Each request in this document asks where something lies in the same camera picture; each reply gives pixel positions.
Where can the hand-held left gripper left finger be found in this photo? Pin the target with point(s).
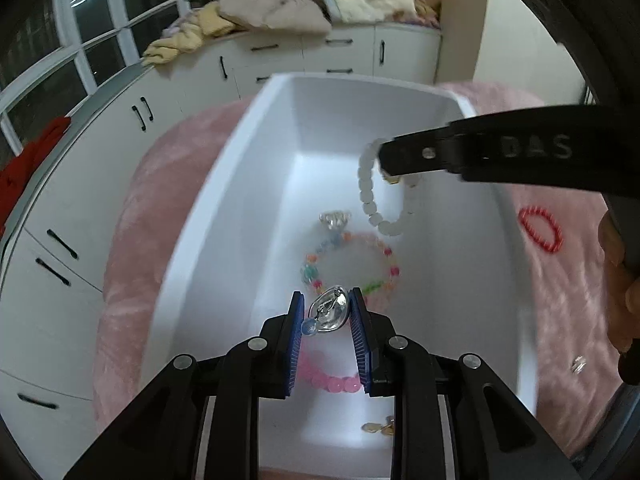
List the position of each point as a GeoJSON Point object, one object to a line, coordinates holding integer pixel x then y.
{"type": "Point", "coordinates": [295, 345]}

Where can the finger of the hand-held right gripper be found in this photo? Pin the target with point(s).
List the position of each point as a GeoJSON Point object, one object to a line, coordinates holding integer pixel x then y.
{"type": "Point", "coordinates": [415, 152]}

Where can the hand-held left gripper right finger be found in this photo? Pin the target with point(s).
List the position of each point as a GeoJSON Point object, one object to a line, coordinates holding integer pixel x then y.
{"type": "Point", "coordinates": [362, 345]}

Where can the white rectangular box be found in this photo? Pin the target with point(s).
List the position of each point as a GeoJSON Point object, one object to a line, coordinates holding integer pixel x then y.
{"type": "Point", "coordinates": [250, 185]}

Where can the person's right hand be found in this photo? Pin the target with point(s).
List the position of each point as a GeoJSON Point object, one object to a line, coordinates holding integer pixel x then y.
{"type": "Point", "coordinates": [631, 305]}

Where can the floral quilt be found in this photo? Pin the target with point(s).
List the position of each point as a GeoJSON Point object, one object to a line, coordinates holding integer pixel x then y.
{"type": "Point", "coordinates": [370, 5]}

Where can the beige clothing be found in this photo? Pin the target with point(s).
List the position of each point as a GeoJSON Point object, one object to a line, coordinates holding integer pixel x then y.
{"type": "Point", "coordinates": [280, 10]}

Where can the pink plush blanket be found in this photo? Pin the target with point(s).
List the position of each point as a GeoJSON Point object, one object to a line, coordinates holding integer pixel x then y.
{"type": "Point", "coordinates": [150, 200]}

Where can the yellow cloth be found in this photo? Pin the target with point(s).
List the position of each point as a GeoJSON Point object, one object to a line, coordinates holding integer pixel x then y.
{"type": "Point", "coordinates": [200, 25]}

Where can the white cabinet row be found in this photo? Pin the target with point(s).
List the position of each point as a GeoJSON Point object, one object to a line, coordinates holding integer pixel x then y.
{"type": "Point", "coordinates": [75, 210]}

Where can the red cloth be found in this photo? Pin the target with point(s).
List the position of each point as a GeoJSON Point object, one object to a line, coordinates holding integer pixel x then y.
{"type": "Point", "coordinates": [25, 170]}

